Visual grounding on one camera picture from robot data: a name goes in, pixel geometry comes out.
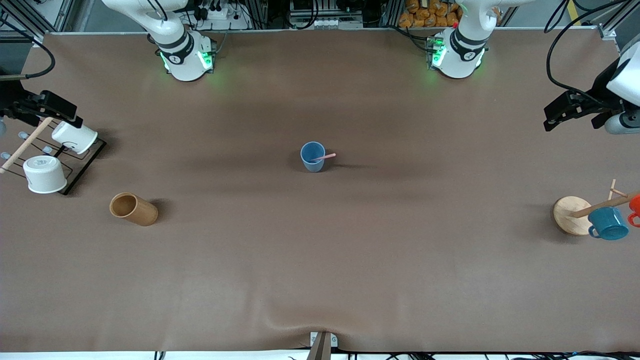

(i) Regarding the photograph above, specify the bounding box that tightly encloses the teal mug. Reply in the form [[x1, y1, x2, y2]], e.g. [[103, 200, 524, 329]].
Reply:
[[587, 206, 630, 241]]

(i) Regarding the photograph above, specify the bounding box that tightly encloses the white power strip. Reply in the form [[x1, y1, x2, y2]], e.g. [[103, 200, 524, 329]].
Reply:
[[196, 3, 232, 21]]

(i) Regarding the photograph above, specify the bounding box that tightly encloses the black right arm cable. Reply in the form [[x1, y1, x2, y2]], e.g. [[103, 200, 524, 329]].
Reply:
[[0, 17, 56, 81]]

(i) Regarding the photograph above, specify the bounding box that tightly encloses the wooden mug tree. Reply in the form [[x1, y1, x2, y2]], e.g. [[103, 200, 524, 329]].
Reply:
[[553, 180, 640, 236]]

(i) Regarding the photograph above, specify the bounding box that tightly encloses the metal table clamp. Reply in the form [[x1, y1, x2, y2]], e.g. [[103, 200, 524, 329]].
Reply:
[[306, 331, 339, 360]]

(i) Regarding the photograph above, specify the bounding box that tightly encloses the aluminium frame profile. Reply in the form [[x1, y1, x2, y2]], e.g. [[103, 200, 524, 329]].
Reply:
[[595, 0, 640, 41], [0, 0, 77, 47]]

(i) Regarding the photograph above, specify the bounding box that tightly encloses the orange bread rolls pile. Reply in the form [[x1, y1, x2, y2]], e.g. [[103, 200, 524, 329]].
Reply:
[[398, 0, 463, 29]]

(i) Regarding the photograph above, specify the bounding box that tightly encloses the black wire cup rack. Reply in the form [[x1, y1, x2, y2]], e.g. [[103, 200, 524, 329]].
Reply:
[[0, 115, 107, 196]]

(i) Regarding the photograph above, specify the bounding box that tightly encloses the grey electronics box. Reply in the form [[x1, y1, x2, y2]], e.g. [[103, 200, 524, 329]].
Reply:
[[289, 0, 365, 30]]

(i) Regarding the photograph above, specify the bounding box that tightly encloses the blue cup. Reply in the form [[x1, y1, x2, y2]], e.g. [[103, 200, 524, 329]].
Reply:
[[300, 141, 326, 173]]

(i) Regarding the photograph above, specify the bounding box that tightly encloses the plain white cup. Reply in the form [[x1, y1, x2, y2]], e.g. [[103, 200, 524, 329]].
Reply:
[[51, 120, 99, 155]]

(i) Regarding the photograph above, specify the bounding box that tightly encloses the brown wooden cylinder holder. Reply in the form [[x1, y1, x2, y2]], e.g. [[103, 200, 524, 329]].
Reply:
[[109, 192, 159, 227]]

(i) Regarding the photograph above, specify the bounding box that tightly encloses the white cup with printed base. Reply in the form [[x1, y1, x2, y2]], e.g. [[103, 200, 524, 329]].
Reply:
[[23, 155, 68, 194]]

